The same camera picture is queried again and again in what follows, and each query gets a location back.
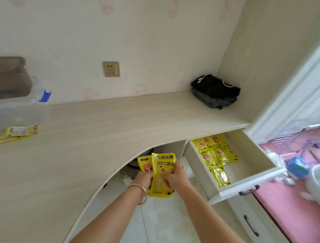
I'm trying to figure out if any person's left hand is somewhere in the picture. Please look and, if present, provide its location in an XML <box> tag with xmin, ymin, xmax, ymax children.
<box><xmin>133</xmin><ymin>170</ymin><xmax>154</xmax><ymax>192</ymax></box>

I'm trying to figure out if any person's right hand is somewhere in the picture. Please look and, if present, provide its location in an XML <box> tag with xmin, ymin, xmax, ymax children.
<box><xmin>160</xmin><ymin>160</ymin><xmax>194</xmax><ymax>201</ymax></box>

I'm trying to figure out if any white drawer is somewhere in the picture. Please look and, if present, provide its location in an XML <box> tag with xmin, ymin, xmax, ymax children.
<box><xmin>226</xmin><ymin>194</ymin><xmax>277</xmax><ymax>243</ymax></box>
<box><xmin>184</xmin><ymin>128</ymin><xmax>287</xmax><ymax>206</ymax></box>

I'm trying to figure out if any person's right forearm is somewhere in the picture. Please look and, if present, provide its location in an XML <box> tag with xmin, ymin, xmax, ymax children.
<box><xmin>182</xmin><ymin>186</ymin><xmax>247</xmax><ymax>243</ymax></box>

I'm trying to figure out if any person's left forearm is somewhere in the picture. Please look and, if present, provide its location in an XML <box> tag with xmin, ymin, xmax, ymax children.
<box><xmin>69</xmin><ymin>189</ymin><xmax>147</xmax><ymax>243</ymax></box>

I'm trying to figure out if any white lower drawer front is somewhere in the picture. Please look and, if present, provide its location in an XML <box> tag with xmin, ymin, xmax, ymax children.
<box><xmin>226</xmin><ymin>194</ymin><xmax>277</xmax><ymax>243</ymax></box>

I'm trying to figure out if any clear plastic storage box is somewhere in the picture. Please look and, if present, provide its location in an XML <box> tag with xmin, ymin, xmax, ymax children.
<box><xmin>0</xmin><ymin>75</ymin><xmax>52</xmax><ymax>131</ymax></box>

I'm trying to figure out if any light wooden table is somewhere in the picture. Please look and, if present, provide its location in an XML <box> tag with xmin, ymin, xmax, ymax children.
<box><xmin>0</xmin><ymin>91</ymin><xmax>251</xmax><ymax>243</ymax></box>

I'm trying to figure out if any grey folded garment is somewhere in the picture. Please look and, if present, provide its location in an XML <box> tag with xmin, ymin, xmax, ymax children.
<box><xmin>192</xmin><ymin>89</ymin><xmax>238</xmax><ymax>110</ymax></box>

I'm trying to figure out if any white plastic packet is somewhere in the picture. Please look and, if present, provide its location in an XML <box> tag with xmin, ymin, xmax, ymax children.
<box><xmin>265</xmin><ymin>148</ymin><xmax>297</xmax><ymax>186</ymax></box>

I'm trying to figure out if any black folded garment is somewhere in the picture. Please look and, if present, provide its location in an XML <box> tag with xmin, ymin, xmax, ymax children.
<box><xmin>191</xmin><ymin>74</ymin><xmax>241</xmax><ymax>99</ymax></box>

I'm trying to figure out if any pink bedding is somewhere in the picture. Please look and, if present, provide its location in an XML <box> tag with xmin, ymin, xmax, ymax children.
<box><xmin>251</xmin><ymin>126</ymin><xmax>320</xmax><ymax>243</ymax></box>

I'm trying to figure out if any blue cardboard box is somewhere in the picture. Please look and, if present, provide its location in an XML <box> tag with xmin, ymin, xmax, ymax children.
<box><xmin>286</xmin><ymin>156</ymin><xmax>310</xmax><ymax>180</ymax></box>

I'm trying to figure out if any white round container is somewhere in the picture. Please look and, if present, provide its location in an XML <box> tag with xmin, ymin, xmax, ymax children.
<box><xmin>305</xmin><ymin>165</ymin><xmax>320</xmax><ymax>206</ymax></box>

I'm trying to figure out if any white wardrobe with wooden side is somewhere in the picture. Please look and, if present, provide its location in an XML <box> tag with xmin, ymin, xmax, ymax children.
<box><xmin>217</xmin><ymin>0</ymin><xmax>320</xmax><ymax>148</ymax></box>

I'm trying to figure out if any grey translucent plastic box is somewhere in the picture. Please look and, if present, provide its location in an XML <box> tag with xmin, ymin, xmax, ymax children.
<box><xmin>0</xmin><ymin>57</ymin><xmax>33</xmax><ymax>99</ymax></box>

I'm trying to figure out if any silver bracelet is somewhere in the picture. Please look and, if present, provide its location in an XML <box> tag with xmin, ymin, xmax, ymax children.
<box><xmin>126</xmin><ymin>184</ymin><xmax>148</xmax><ymax>206</ymax></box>

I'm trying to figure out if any black drawer handle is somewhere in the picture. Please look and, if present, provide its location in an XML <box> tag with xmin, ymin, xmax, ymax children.
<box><xmin>239</xmin><ymin>185</ymin><xmax>260</xmax><ymax>196</ymax></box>
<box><xmin>244</xmin><ymin>215</ymin><xmax>260</xmax><ymax>237</ymax></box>

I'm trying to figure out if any white cable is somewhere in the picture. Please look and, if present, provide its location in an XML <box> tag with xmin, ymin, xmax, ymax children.
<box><xmin>197</xmin><ymin>74</ymin><xmax>235</xmax><ymax>88</ymax></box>

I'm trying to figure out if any beige wall fixture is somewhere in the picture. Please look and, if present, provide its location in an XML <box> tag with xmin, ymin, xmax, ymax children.
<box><xmin>102</xmin><ymin>61</ymin><xmax>120</xmax><ymax>77</ymax></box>

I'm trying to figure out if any wire rack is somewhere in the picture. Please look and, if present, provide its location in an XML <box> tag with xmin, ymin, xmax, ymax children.
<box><xmin>274</xmin><ymin>121</ymin><xmax>313</xmax><ymax>141</ymax></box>

